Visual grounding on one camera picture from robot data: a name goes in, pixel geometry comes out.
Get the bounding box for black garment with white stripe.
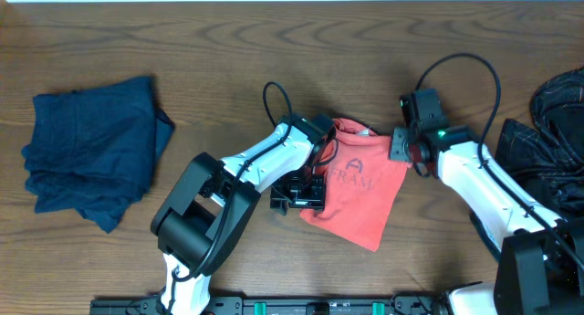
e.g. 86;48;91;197
469;210;503;263

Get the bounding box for black patterned garment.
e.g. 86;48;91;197
495;68;583;219

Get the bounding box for black mounting rail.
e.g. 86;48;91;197
89;292;451;315

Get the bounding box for folded navy blue garment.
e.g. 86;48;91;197
22;76;175;233

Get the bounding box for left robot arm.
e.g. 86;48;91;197
151;114;335;314

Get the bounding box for orange printed t-shirt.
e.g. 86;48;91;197
299;118;411;252

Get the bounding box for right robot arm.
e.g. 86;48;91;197
389;89;583;314

